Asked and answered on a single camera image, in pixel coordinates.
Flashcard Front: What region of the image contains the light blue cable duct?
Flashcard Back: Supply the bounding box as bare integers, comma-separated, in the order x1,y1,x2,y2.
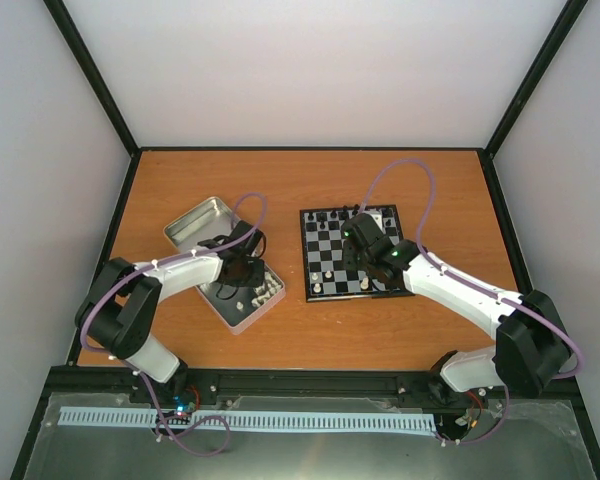
57,406,436,436

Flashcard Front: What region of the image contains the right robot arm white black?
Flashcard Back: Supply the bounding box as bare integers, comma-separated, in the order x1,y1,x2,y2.
341,213,576,398

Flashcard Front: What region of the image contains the pink tin box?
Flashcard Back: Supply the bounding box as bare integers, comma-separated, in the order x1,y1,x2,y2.
197,264,286,335

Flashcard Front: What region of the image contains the black white chess board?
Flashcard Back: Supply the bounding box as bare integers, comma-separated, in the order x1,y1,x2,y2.
300,204,410,303

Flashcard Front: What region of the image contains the small circuit board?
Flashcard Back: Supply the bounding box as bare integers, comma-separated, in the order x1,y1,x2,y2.
164,385,201,427

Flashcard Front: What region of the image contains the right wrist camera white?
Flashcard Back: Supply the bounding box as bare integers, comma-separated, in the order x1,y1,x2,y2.
367,210,384,229

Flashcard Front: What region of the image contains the black frame rail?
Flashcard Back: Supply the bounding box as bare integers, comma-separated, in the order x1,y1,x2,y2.
186,369,437,410

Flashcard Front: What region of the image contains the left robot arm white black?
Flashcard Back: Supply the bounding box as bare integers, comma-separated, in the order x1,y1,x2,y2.
75,250,265,403

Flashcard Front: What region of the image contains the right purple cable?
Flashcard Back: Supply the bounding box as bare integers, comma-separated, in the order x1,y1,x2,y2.
359,158,585,381

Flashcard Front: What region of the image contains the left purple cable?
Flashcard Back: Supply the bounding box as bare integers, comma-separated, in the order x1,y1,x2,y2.
79,192,269,401

